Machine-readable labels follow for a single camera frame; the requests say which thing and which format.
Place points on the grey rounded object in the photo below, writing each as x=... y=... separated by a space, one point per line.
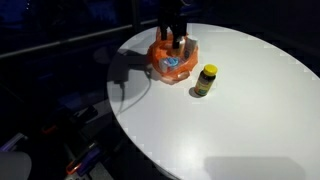
x=14 y=166

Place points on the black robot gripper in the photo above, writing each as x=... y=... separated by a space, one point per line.
x=171 y=10

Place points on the grey metal rail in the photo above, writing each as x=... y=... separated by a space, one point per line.
x=66 y=40

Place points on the yellow lid supplement bottle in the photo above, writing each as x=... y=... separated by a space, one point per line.
x=205 y=81

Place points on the blue and white container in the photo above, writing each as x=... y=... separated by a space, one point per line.
x=170 y=63

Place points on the orange and purple clamp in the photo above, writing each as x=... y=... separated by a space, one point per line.
x=83 y=160

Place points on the purple bar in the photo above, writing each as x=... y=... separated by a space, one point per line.
x=11 y=142

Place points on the orange plastic bag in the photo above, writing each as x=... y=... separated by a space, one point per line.
x=156 y=53

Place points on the dark vertical post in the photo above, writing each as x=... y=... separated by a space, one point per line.
x=135 y=15

